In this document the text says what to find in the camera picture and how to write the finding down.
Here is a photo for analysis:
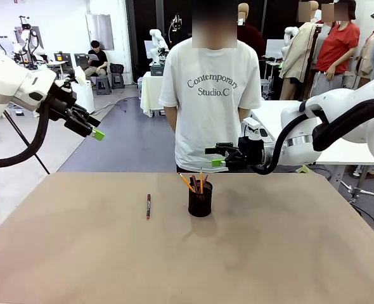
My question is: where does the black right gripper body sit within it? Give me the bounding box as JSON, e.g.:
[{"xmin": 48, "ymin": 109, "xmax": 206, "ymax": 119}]
[{"xmin": 224, "ymin": 137, "xmax": 266, "ymax": 172}]

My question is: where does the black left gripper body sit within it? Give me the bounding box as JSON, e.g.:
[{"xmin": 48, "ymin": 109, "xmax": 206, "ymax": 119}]
[{"xmin": 36, "ymin": 83, "xmax": 89, "ymax": 127}]

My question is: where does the black mesh pen holder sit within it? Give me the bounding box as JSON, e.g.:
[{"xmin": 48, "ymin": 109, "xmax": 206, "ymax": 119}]
[{"xmin": 188, "ymin": 179, "xmax": 213, "ymax": 218}]

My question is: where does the white air purifier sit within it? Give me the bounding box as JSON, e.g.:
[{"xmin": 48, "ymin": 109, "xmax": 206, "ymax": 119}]
[{"xmin": 71, "ymin": 82, "xmax": 96, "ymax": 115}]

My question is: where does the person in white T-shirt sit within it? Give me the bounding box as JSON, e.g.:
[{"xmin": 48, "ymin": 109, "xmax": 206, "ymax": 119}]
[{"xmin": 158, "ymin": 0, "xmax": 262, "ymax": 174}]

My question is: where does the gray plastic stool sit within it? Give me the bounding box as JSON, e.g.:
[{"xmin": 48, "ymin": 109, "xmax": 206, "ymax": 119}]
[
  {"xmin": 94, "ymin": 75, "xmax": 112, "ymax": 96},
  {"xmin": 110, "ymin": 72, "xmax": 126, "ymax": 89}
]

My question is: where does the seated person in black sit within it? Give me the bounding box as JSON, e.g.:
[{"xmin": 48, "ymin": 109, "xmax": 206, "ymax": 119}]
[{"xmin": 84, "ymin": 40, "xmax": 108, "ymax": 79}]

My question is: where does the black tripod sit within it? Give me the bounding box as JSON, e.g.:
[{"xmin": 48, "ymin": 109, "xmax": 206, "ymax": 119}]
[{"xmin": 3, "ymin": 110, "xmax": 51, "ymax": 175}]

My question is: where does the table with white cloth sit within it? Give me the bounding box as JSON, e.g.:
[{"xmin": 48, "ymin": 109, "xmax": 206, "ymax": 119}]
[{"xmin": 139, "ymin": 71, "xmax": 166, "ymax": 118}]

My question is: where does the dark green box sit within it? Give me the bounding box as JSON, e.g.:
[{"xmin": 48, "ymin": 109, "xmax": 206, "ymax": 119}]
[{"xmin": 150, "ymin": 62, "xmax": 166, "ymax": 77}]

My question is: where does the white desk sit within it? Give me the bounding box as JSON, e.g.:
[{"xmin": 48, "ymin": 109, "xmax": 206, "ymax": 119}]
[{"xmin": 249, "ymin": 99, "xmax": 374, "ymax": 191}]

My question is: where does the white board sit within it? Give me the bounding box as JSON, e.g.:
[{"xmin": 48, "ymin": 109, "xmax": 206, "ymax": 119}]
[{"xmin": 265, "ymin": 38, "xmax": 289, "ymax": 60}]

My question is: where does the silver light stand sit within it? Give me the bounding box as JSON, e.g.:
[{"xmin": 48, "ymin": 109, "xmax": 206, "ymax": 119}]
[{"xmin": 339, "ymin": 170, "xmax": 374, "ymax": 203}]

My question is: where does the mannequin in beige coat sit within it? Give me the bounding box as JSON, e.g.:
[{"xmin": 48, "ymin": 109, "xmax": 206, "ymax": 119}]
[{"xmin": 278, "ymin": 0, "xmax": 321, "ymax": 101}]

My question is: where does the mannequin in dark red top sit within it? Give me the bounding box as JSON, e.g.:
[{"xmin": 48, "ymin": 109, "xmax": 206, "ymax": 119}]
[{"xmin": 237, "ymin": 3, "xmax": 267, "ymax": 60}]

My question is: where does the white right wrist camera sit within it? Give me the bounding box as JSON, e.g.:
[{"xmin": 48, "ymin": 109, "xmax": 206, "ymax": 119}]
[{"xmin": 241, "ymin": 117, "xmax": 268, "ymax": 140}]

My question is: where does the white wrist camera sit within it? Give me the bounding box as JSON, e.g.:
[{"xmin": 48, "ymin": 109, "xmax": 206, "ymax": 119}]
[
  {"xmin": 241, "ymin": 117, "xmax": 268, "ymax": 140},
  {"xmin": 53, "ymin": 66, "xmax": 88, "ymax": 92}
]

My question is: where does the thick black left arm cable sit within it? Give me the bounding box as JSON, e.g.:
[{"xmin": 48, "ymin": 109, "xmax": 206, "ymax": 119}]
[{"xmin": 0, "ymin": 93, "xmax": 51, "ymax": 168}]

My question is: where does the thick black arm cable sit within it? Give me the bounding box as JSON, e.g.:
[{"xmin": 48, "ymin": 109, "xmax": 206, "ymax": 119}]
[
  {"xmin": 252, "ymin": 97, "xmax": 374, "ymax": 175},
  {"xmin": 0, "ymin": 93, "xmax": 51, "ymax": 168}
]

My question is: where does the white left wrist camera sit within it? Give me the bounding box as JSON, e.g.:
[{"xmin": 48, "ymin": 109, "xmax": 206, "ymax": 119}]
[{"xmin": 53, "ymin": 66, "xmax": 88, "ymax": 92}]

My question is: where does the silver wall panel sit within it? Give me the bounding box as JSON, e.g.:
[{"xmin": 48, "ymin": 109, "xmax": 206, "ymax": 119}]
[{"xmin": 85, "ymin": 13, "xmax": 115, "ymax": 51}]

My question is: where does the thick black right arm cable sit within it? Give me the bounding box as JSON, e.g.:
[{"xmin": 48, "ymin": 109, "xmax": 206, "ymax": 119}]
[{"xmin": 252, "ymin": 97, "xmax": 374, "ymax": 175}]

